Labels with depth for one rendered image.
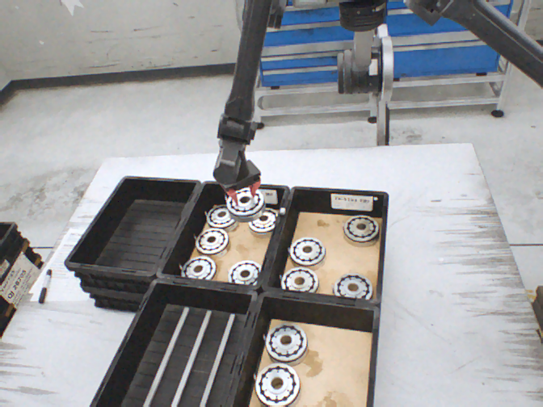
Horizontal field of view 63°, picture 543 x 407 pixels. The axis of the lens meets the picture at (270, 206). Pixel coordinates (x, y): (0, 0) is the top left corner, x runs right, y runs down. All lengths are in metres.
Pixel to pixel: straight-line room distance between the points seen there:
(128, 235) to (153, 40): 2.86
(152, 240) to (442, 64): 2.27
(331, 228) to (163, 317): 0.56
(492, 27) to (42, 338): 1.45
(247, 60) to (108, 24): 3.42
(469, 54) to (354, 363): 2.40
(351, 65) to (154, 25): 2.87
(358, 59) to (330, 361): 0.88
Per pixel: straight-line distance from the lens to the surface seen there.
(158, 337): 1.27
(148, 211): 1.61
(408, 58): 3.11
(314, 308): 1.13
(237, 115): 1.00
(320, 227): 1.40
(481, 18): 0.91
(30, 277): 2.35
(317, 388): 1.12
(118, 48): 4.37
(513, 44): 0.94
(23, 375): 1.57
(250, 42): 0.92
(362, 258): 1.32
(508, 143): 3.22
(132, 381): 1.24
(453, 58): 3.17
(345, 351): 1.16
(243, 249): 1.38
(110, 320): 1.53
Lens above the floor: 1.86
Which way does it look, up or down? 44 degrees down
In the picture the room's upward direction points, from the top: 10 degrees counter-clockwise
